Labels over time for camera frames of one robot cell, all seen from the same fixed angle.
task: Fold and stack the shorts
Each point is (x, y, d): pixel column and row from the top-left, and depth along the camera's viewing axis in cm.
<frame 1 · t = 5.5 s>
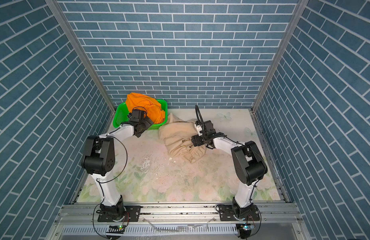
left hand: (147, 124, 101), fingers open
right hand: (195, 136, 97), fingers open
beige shorts: (177, 134, 101), point 6 cm above the table
orange shorts: (152, 108, 109), point 12 cm above the table
green plastic basket: (121, 112, 118), point 3 cm above the table

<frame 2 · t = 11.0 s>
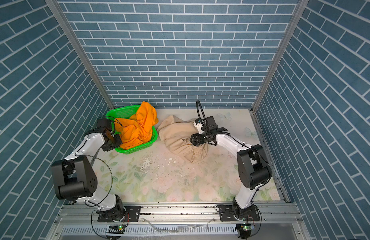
left hand: (117, 143, 90), fingers closed
right hand: (194, 136, 93), fingers open
orange shorts: (137, 129, 93), point 14 cm above the table
green plastic basket: (125, 111, 110), point 9 cm above the table
the other named things where they were.

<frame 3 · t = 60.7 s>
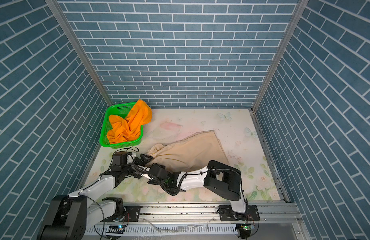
left hand: (151, 162, 86), fingers open
right hand: (146, 166, 81), fingers closed
beige shorts: (189, 152, 96), point 2 cm above the table
orange shorts: (124, 129, 95), point 12 cm above the table
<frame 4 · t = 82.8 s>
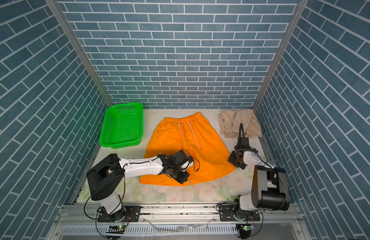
left hand: (187, 181, 83), fingers closed
right hand: (231, 159, 92), fingers closed
beige shorts: (230, 120, 111), point 5 cm above the table
orange shorts: (195, 134, 106), point 2 cm above the table
orange shorts white drawstring: (192, 130, 107), point 3 cm above the table
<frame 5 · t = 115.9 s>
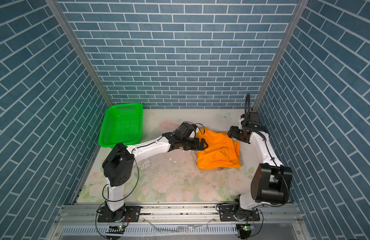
left hand: (202, 146, 86), fingers open
right hand: (232, 132, 88), fingers open
orange shorts: (222, 151, 86), point 12 cm above the table
